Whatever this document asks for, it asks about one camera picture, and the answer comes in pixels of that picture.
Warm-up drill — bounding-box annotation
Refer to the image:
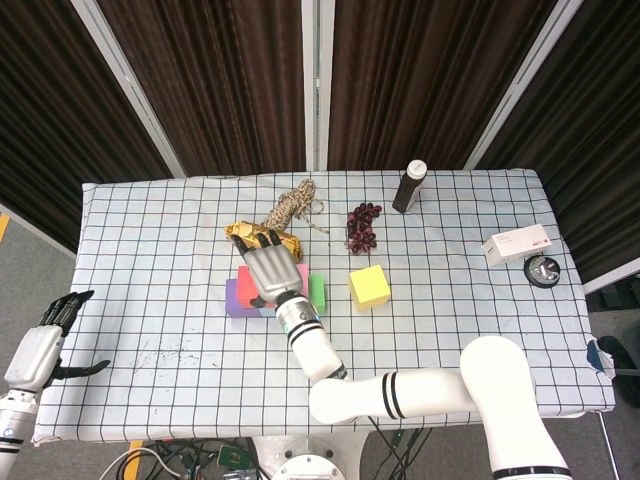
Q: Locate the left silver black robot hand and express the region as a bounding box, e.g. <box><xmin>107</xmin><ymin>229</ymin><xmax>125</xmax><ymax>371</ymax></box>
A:
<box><xmin>3</xmin><ymin>289</ymin><xmax>112</xmax><ymax>394</ymax></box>

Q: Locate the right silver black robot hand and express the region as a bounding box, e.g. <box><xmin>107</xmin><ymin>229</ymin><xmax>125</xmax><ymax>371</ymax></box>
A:
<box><xmin>232</xmin><ymin>229</ymin><xmax>306</xmax><ymax>308</ymax></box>

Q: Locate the red foam cube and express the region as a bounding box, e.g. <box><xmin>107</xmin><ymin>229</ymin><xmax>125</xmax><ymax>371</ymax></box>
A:
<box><xmin>235</xmin><ymin>265</ymin><xmax>265</xmax><ymax>309</ymax></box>

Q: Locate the purple foam cube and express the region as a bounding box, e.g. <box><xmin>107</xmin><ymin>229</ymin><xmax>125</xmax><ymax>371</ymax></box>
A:
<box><xmin>224</xmin><ymin>278</ymin><xmax>264</xmax><ymax>320</ymax></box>

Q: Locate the yellow foam cube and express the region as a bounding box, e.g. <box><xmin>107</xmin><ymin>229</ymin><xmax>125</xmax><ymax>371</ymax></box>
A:
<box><xmin>348</xmin><ymin>264</ymin><xmax>392</xmax><ymax>312</ymax></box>

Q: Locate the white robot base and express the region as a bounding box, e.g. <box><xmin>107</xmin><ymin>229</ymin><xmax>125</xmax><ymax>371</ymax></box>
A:
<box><xmin>252</xmin><ymin>432</ymin><xmax>371</xmax><ymax>480</ymax></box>

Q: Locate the green foam cube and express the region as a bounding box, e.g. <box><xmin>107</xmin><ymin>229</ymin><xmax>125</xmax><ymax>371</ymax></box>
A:
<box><xmin>306</xmin><ymin>273</ymin><xmax>330</xmax><ymax>317</ymax></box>

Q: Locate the golden biscuit packet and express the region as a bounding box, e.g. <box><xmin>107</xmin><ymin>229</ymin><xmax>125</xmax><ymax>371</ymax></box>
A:
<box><xmin>222</xmin><ymin>220</ymin><xmax>305</xmax><ymax>264</ymax></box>

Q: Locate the dark red grape bunch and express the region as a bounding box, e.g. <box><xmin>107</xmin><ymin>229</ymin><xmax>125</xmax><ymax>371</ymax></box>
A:
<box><xmin>344</xmin><ymin>201</ymin><xmax>384</xmax><ymax>255</ymax></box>

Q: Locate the white black checkered tablecloth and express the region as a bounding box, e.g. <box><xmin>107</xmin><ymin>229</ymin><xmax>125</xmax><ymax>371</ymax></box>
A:
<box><xmin>32</xmin><ymin>168</ymin><xmax>616</xmax><ymax>446</ymax></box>

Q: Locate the dark bottle white cap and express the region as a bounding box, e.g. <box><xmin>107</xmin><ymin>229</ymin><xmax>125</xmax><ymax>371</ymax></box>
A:
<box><xmin>391</xmin><ymin>159</ymin><xmax>428</xmax><ymax>215</ymax></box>

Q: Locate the green circuit board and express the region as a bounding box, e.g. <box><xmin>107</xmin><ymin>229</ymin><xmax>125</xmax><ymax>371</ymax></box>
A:
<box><xmin>217</xmin><ymin>442</ymin><xmax>247</xmax><ymax>469</ymax></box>

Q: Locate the dark brown curtain panel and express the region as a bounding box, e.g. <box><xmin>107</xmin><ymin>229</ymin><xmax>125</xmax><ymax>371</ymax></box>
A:
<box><xmin>327</xmin><ymin>0</ymin><xmax>559</xmax><ymax>172</ymax></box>
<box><xmin>97</xmin><ymin>0</ymin><xmax>307</xmax><ymax>177</ymax></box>
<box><xmin>0</xmin><ymin>0</ymin><xmax>174</xmax><ymax>251</ymax></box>
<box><xmin>474</xmin><ymin>0</ymin><xmax>640</xmax><ymax>284</ymax></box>

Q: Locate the white cardboard box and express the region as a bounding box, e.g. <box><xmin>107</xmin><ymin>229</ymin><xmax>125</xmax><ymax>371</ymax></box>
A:
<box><xmin>481</xmin><ymin>224</ymin><xmax>553</xmax><ymax>268</ymax></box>

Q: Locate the black round tin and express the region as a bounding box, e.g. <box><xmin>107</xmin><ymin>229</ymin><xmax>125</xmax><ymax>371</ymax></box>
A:
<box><xmin>523</xmin><ymin>254</ymin><xmax>561</xmax><ymax>290</ymax></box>

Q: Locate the braided rope bundle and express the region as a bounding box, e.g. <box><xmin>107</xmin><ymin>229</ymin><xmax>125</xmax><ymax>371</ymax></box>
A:
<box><xmin>263</xmin><ymin>179</ymin><xmax>331</xmax><ymax>236</ymax></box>

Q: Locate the white partition base rail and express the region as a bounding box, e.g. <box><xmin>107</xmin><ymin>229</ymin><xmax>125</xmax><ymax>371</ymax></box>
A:
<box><xmin>582</xmin><ymin>272</ymin><xmax>640</xmax><ymax>295</ymax></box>
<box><xmin>0</xmin><ymin>202</ymin><xmax>79</xmax><ymax>260</ymax></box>

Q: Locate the white cable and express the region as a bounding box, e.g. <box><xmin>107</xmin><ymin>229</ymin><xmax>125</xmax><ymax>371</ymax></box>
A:
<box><xmin>99</xmin><ymin>447</ymin><xmax>176</xmax><ymax>480</ymax></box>

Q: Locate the white partition post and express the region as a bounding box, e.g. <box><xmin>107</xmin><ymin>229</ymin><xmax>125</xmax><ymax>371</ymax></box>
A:
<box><xmin>299</xmin><ymin>0</ymin><xmax>335</xmax><ymax>171</ymax></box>
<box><xmin>69</xmin><ymin>0</ymin><xmax>189</xmax><ymax>179</ymax></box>
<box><xmin>462</xmin><ymin>0</ymin><xmax>586</xmax><ymax>171</ymax></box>

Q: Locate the black cable bundle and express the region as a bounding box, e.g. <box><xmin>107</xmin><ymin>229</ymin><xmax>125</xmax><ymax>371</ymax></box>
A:
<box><xmin>149</xmin><ymin>435</ymin><xmax>266</xmax><ymax>480</ymax></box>

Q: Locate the black cables green connector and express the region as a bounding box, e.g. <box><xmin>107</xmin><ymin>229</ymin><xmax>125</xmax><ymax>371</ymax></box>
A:
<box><xmin>369</xmin><ymin>424</ymin><xmax>434</xmax><ymax>480</ymax></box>

